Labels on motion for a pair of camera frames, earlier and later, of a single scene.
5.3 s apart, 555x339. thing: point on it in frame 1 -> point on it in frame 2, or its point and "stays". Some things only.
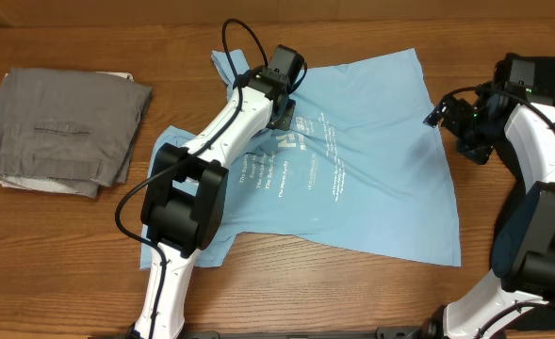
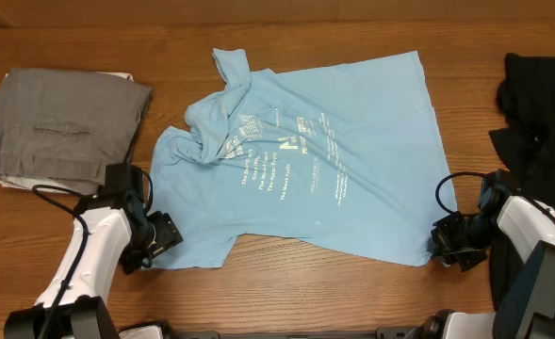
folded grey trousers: [63, 130] stays
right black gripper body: [475, 131] -> [464, 241]
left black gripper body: [284, 121] -> [158, 233]
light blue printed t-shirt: [359, 169] stays
